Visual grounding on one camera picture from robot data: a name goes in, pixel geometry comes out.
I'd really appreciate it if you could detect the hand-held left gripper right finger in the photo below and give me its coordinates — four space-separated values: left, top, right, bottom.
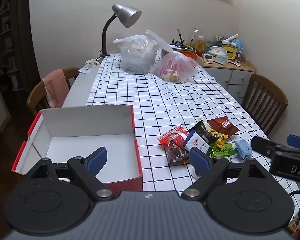
180 147 272 202

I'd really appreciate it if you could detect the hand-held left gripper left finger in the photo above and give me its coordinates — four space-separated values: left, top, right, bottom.
26 147 115 202

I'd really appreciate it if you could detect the light blue snack packet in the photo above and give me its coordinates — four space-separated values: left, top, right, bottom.
234 139 253 160

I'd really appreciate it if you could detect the shiny brown candy packet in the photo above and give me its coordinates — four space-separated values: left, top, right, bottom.
166 142 191 166

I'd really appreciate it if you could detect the green snack bar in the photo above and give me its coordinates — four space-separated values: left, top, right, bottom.
209 142 237 159

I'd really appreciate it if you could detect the black snack packet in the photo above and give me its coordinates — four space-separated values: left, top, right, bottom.
189 119 218 144

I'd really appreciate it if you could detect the red cardboard box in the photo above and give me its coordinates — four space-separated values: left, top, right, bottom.
11 104 143 198

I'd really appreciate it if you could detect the clear plastic bag with snacks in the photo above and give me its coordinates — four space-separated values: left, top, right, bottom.
146 29 199 83

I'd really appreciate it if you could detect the white blue snack packet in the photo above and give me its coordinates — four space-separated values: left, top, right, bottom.
183 131 211 156

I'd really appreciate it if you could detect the yellow snack packet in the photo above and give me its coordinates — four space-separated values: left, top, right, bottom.
210 131 229 149

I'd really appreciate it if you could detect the brown red snack packet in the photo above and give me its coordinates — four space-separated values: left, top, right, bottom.
207 116 240 139

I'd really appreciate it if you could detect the wooden chair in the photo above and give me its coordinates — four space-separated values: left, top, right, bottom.
241 73 289 137
27 67 80 117

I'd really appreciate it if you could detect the grey drawer cabinet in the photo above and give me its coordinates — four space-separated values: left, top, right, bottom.
196 54 257 105

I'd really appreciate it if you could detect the checkered tablecloth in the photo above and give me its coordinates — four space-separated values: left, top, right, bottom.
86 52 300 222

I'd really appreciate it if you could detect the pink cloth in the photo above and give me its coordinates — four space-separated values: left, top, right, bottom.
42 69 70 109

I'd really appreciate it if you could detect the paper leaflet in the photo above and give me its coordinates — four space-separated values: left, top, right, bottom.
78 62 99 74

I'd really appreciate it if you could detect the tissue box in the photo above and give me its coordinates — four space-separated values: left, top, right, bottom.
209 46 229 66

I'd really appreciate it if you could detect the yellow box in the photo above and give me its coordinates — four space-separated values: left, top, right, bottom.
221 43 238 61

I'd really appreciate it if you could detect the white kitchen timer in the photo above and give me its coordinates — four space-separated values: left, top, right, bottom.
202 51 214 66

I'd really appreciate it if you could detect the orange container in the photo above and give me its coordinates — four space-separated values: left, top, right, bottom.
169 44 198 61

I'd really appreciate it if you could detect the grey clear plastic bag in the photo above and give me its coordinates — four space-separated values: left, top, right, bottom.
113 34 159 75

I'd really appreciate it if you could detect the white tube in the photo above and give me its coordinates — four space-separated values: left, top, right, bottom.
221 33 239 43

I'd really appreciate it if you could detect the yellow liquid bottle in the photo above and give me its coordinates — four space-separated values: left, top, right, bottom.
195 35 206 57

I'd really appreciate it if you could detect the black calligraphy brush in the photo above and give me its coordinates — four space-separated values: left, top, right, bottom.
177 28 185 46

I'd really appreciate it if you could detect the silver desk lamp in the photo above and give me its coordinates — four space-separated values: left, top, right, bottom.
96 4 142 64

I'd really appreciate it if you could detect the dark bookshelf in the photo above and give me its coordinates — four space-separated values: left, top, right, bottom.
0 0 24 94

